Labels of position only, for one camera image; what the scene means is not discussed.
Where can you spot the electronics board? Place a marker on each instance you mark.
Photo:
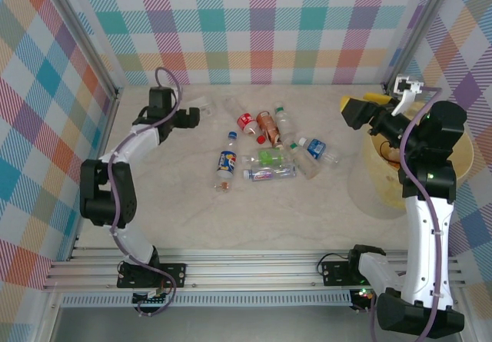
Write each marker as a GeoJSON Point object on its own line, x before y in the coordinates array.
{"type": "Point", "coordinates": [363, 297]}
{"type": "Point", "coordinates": [151, 301]}

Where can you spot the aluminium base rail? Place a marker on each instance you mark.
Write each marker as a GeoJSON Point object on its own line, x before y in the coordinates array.
{"type": "Point", "coordinates": [250, 269]}

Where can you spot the aluminium left frame post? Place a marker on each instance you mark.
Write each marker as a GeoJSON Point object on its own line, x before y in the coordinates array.
{"type": "Point", "coordinates": [90, 38]}

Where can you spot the right electronics board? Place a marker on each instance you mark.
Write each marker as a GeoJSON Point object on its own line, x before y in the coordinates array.
{"type": "Point", "coordinates": [363, 297]}

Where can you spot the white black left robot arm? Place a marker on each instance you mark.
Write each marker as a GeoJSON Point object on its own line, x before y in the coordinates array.
{"type": "Point", "coordinates": [144, 144]}

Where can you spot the aluminium right frame post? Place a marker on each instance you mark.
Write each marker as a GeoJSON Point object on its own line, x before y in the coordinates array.
{"type": "Point", "coordinates": [420, 30]}

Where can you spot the yellow translucent plastic bin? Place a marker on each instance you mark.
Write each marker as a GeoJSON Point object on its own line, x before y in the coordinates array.
{"type": "Point", "coordinates": [378, 165]}

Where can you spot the purple label water bottle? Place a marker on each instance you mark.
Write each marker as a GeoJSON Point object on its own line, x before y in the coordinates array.
{"type": "Point", "coordinates": [269, 174]}

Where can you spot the clear bottle white cap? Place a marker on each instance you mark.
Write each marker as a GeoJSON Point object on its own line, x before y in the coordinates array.
{"type": "Point", "coordinates": [305, 163]}

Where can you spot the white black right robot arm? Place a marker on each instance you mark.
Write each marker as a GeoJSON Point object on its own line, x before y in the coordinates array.
{"type": "Point", "coordinates": [421, 250]}

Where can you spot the aluminium frame post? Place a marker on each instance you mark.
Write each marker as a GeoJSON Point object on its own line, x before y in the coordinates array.
{"type": "Point", "coordinates": [420, 30]}
{"type": "Point", "coordinates": [90, 38]}

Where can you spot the aluminium left side rail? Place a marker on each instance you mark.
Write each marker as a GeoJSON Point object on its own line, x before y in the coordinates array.
{"type": "Point", "coordinates": [105, 127]}

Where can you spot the blue label water bottle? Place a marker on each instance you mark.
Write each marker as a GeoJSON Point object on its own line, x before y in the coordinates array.
{"type": "Point", "coordinates": [317, 148]}

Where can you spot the red label cola bottle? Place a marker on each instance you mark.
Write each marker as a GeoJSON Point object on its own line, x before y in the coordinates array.
{"type": "Point", "coordinates": [246, 121]}

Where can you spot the clear bottle green cap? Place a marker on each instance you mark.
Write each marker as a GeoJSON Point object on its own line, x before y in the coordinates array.
{"type": "Point", "coordinates": [286, 127]}

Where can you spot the green label plastic bottle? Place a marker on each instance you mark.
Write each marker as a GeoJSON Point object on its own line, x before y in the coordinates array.
{"type": "Point", "coordinates": [267, 158]}

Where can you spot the blue label blue cap bottle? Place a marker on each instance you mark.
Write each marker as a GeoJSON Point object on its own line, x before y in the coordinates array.
{"type": "Point", "coordinates": [227, 161]}

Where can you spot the brown label plastic bottle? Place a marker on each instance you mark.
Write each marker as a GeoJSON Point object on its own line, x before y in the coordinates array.
{"type": "Point", "coordinates": [267, 125]}

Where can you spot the left electronics board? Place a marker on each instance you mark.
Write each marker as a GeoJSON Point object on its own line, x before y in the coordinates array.
{"type": "Point", "coordinates": [151, 301]}

